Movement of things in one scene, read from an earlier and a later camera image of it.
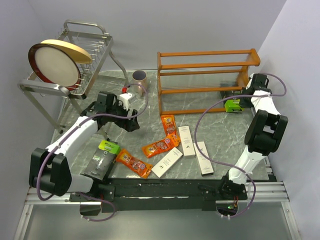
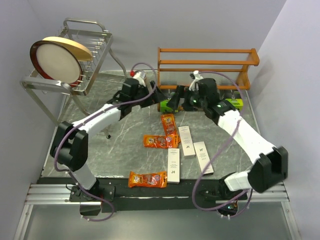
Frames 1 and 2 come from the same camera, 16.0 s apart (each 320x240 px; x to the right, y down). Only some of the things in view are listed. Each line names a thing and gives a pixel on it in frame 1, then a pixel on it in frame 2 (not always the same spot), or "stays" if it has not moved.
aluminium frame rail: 32,199 stays
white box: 204,162 stays
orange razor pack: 141,168 to 149,179
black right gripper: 246,104 to 173,102
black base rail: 162,194 stays
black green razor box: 103,160 to 164,107
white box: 186,141 stays
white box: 160,168 to 173,165
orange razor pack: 169,124 stays
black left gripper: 128,125 to 154,98
